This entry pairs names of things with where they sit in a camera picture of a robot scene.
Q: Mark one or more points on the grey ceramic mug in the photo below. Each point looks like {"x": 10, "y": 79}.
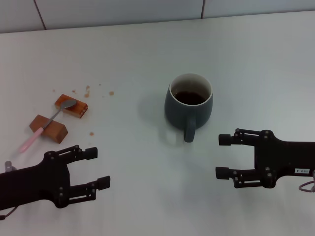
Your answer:
{"x": 187, "y": 115}

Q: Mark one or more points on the orange grooved wooden block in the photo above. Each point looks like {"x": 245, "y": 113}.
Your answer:
{"x": 78, "y": 109}

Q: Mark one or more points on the dark coffee liquid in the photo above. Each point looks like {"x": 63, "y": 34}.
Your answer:
{"x": 189, "y": 97}

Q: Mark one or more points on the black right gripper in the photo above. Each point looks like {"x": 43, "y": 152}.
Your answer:
{"x": 283, "y": 158}

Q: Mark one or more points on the brown wooden block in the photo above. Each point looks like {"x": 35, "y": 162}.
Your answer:
{"x": 57, "y": 132}

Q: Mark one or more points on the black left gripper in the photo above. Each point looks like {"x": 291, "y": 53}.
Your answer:
{"x": 32, "y": 184}

